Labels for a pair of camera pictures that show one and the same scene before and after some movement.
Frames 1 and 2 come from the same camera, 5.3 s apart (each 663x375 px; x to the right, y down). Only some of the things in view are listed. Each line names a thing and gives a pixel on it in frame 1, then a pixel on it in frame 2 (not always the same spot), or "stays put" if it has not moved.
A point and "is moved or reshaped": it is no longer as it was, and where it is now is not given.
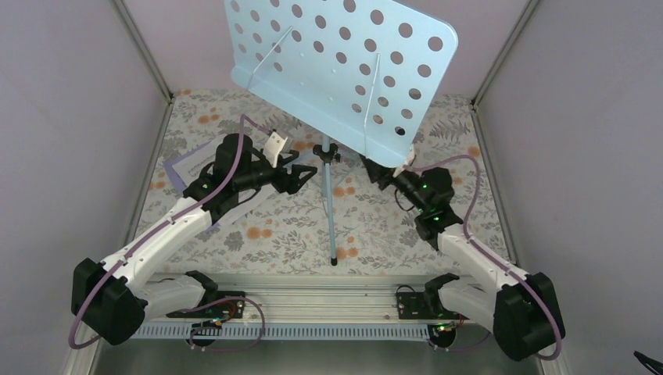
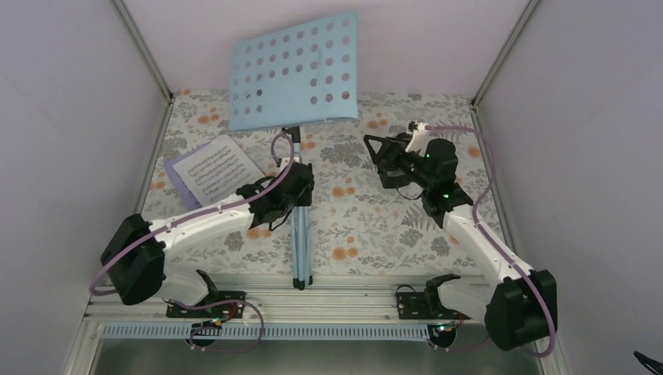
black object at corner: [646, 360] stays put
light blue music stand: [360, 73] is moved or reshaped
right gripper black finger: [377, 172] → [381, 157]
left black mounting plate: [225, 310] stays put
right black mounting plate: [413, 305] stays put
